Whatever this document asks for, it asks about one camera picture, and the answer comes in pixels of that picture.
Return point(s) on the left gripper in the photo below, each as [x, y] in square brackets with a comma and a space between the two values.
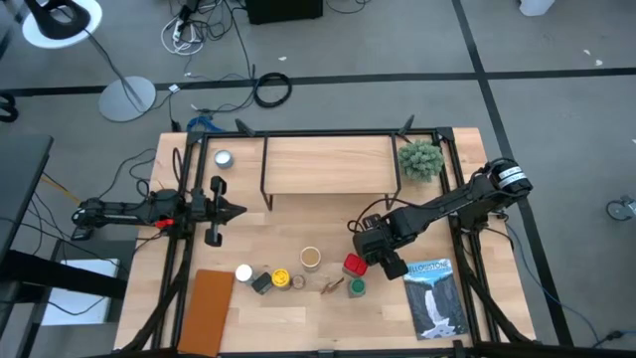
[216, 209]

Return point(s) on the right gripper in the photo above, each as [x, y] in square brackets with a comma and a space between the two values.
[385, 233]

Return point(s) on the red smoked paprika tin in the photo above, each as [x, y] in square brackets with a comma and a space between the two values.
[356, 266]

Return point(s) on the green lid oregano jar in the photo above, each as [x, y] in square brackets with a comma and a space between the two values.
[356, 287]

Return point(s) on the taco seasoning packet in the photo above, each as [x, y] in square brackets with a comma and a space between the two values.
[332, 287]

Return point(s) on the dark cylindrical seasoning can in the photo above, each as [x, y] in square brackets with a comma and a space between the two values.
[310, 257]

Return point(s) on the white lid bagel seasoning jar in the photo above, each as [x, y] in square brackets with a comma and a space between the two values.
[244, 273]

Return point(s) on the dark green black pepper tin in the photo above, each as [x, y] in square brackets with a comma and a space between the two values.
[262, 284]

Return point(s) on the yellow lid chili onion can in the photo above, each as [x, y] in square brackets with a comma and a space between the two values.
[280, 278]

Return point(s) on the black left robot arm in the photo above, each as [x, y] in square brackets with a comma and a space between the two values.
[124, 211]

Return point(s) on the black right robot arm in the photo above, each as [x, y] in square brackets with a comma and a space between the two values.
[447, 204]

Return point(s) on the wooden shelf black metal legs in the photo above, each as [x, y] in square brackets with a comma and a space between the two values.
[328, 164]

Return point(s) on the small silver tin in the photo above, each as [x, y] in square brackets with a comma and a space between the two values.
[224, 159]

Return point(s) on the Yellowstone waterfall poster card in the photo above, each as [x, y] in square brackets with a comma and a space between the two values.
[434, 298]

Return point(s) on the artificial green potted plant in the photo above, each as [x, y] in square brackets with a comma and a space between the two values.
[421, 160]

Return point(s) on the brown leather mat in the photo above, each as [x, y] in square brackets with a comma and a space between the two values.
[206, 313]

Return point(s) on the white floor lamp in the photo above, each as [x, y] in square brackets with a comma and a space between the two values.
[126, 99]

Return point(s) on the black power adapter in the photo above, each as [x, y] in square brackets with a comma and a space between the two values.
[80, 233]

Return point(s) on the white power strip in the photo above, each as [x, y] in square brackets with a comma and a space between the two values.
[178, 31]

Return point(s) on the black box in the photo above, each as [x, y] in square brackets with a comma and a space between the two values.
[283, 11]

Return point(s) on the black side desk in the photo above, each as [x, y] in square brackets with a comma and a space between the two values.
[20, 174]

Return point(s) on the black chair base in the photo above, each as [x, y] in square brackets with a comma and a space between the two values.
[7, 112]

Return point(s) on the caster wheel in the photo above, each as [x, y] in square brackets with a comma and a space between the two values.
[618, 209]

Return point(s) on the white container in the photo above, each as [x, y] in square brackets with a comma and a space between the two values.
[536, 6]

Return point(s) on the black aluminium rig frame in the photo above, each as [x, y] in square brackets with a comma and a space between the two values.
[223, 134]

